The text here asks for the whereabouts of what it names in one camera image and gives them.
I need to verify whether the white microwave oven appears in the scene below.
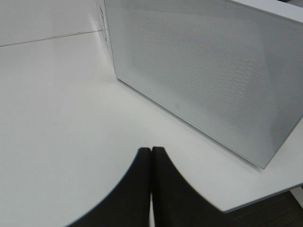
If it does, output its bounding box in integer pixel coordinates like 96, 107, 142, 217
96, 0, 113, 61

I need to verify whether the white microwave door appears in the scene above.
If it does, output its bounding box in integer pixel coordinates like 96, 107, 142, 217
105, 0, 303, 168

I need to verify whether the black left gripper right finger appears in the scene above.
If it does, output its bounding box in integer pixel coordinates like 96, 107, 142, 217
151, 147, 227, 227

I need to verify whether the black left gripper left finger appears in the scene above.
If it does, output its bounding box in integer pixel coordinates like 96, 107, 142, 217
69, 148, 151, 227

